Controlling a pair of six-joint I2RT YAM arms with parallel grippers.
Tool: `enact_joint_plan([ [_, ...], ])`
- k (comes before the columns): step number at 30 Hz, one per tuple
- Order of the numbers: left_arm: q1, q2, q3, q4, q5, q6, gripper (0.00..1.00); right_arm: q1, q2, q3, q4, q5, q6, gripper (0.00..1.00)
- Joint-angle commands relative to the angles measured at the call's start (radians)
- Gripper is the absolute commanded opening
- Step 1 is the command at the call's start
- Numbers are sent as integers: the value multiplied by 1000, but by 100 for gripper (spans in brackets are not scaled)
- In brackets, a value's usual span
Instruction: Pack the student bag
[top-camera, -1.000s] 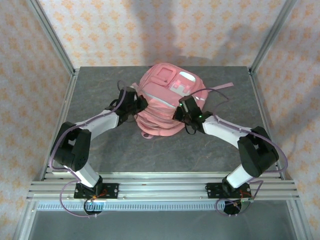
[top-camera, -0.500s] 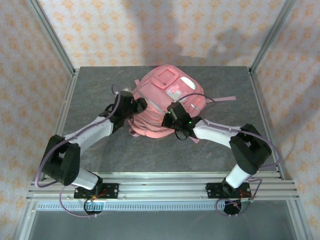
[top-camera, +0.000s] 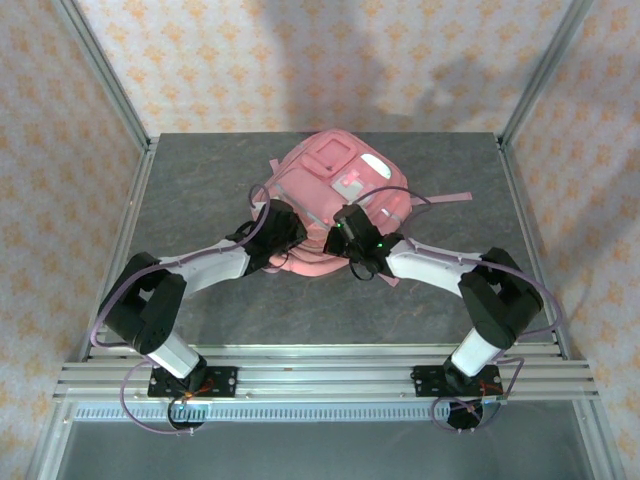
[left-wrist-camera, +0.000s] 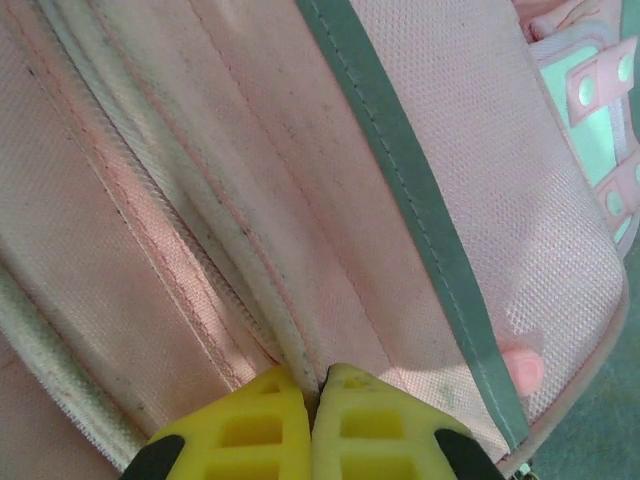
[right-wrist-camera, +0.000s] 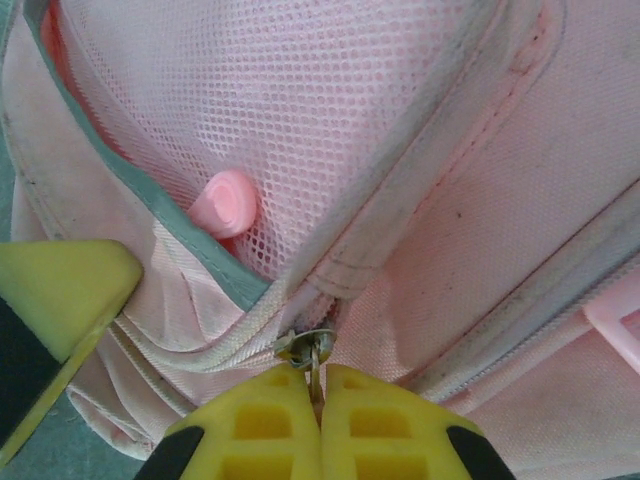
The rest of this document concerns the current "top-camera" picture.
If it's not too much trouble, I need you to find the pink student backpack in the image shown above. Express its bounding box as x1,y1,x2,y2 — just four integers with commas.
248,128,474,289

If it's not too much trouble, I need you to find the grey lower shelf panel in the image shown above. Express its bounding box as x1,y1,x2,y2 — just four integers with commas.
54,421,594,480

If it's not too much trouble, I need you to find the aluminium table edge rail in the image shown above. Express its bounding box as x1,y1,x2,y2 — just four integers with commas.
79,342,571,362

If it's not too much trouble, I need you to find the wide aluminium mounting rail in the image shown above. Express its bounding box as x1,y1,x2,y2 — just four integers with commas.
52,360,600,403

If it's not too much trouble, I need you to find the aluminium side rail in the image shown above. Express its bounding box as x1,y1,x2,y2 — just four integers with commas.
497,139,572,360
77,139,161,362

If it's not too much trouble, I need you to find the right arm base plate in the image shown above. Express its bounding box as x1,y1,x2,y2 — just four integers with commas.
409,364,503,399

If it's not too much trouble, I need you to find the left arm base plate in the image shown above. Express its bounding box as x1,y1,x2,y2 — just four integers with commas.
147,366,239,399

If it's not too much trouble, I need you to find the grey slotted cable duct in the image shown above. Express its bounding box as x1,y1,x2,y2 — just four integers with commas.
72,402,507,424

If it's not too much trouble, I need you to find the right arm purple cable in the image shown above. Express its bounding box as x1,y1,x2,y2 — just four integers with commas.
349,187,565,434

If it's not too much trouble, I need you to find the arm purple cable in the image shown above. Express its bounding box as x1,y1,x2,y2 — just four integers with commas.
349,187,565,434
89,183,274,437

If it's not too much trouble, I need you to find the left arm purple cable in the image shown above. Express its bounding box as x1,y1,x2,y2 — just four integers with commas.
89,183,274,437

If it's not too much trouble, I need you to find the aluminium corner frame post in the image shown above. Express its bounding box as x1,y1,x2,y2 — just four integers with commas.
497,0,599,151
52,0,154,151

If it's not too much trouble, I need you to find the aluminium frame leg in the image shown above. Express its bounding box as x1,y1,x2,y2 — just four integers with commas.
573,399,627,480
24,401,77,480

